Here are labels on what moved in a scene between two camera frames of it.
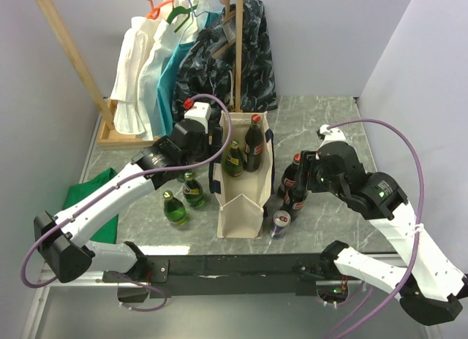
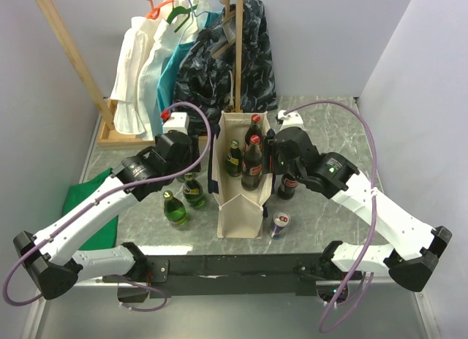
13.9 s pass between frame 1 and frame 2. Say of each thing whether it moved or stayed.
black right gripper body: moved
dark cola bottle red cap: stayed
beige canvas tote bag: stayed
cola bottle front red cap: moved
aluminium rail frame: stayed
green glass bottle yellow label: stayed
